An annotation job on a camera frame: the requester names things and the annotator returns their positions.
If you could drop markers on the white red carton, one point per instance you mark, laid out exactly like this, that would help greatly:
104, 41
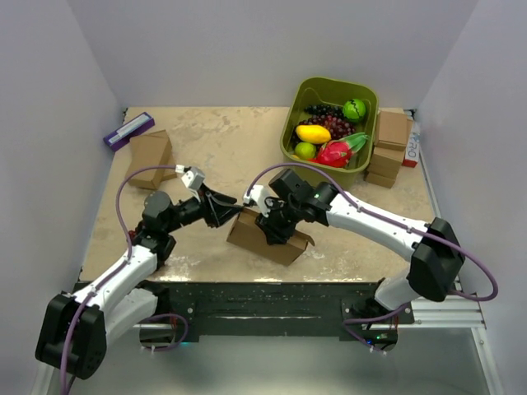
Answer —
412, 152

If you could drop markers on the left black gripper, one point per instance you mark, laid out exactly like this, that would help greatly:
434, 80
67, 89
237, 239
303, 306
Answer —
216, 208

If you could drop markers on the folded cardboard box top right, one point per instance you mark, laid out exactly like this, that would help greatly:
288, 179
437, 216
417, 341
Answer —
392, 130

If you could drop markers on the folded cardboard box left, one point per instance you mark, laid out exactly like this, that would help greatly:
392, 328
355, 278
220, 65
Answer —
148, 150

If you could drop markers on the folded cardboard box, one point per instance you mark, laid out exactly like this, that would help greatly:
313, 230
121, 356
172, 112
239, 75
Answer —
384, 167
392, 130
148, 150

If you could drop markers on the yellow mango toy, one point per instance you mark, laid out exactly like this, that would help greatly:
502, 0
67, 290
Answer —
314, 134

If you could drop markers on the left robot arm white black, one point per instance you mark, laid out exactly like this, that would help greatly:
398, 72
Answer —
78, 327

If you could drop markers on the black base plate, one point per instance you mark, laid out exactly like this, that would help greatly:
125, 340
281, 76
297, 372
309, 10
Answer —
305, 309

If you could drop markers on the purple rectangular box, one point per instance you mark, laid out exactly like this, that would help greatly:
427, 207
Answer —
121, 136

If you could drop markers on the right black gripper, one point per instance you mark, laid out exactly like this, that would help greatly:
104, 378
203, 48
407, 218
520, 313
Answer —
274, 233

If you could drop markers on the red grape bunch in basket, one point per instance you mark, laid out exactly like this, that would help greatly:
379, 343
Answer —
337, 127

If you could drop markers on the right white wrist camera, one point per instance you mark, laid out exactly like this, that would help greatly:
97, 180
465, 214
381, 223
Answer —
257, 196

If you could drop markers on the green lime toy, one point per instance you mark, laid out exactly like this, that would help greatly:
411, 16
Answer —
305, 151

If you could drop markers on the green plastic basket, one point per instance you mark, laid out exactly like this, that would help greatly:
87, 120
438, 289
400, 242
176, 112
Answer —
327, 91

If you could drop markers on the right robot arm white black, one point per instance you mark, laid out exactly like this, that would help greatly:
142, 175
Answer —
429, 248

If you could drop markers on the green round melon toy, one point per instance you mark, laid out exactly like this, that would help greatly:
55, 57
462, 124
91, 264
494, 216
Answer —
354, 110

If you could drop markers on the folded cardboard box lower right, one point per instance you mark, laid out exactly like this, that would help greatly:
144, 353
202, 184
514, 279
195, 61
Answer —
384, 167

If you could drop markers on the dark purple grape bunch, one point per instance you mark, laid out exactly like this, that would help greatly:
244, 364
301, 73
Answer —
324, 110

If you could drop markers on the pink dragon fruit toy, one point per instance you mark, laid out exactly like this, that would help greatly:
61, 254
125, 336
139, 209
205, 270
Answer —
337, 153

